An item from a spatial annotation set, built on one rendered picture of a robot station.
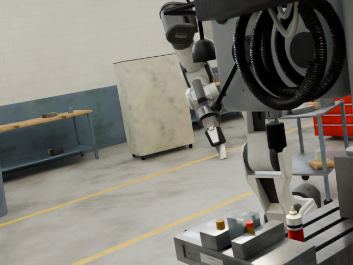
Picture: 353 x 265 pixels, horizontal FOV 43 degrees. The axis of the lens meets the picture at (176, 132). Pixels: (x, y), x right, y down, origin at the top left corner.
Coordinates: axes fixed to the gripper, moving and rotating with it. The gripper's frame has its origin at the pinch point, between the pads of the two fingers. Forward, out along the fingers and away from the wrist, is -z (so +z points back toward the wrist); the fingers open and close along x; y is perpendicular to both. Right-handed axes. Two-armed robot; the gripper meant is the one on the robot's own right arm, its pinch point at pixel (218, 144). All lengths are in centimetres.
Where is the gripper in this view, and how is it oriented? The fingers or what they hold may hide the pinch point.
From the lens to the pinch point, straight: 157.6
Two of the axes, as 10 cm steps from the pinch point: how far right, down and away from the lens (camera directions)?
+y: 9.2, -3.6, -1.4
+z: -2.0, -7.6, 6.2
